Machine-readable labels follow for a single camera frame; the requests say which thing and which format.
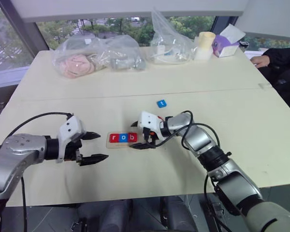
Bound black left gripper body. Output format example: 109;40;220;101
64;136;86;165

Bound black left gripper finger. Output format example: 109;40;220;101
83;131;101;142
79;153;110;167

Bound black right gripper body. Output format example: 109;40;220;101
142;127;160;148

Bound wooden letter tray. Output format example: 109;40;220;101
106;131;146;149

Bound dark rounded robot leg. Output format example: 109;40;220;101
160;195;198;232
76;198;134;232

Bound bystander bare hand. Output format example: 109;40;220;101
249;55;269;69

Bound grey cylinder part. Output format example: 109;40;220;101
110;57;147;73

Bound pink cloth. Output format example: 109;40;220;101
58;54;98;79

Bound clear plastic bag with cloth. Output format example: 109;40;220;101
52;34;147;79

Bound cream paper roll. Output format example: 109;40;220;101
193;31;217;61

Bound purple tissue box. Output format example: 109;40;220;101
212;23;247;59

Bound bystander black sleeve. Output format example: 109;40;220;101
255;46;290;114

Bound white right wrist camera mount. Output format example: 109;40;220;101
137;111;164;141

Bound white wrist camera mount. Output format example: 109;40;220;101
137;111;164;141
56;115;88;163

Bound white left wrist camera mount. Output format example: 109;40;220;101
56;115;88;163

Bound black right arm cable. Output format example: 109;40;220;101
144;110;232;232

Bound clear plastic bag with cables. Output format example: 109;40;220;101
145;6;197;65

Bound dark window frame post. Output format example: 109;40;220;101
0;0;50;66

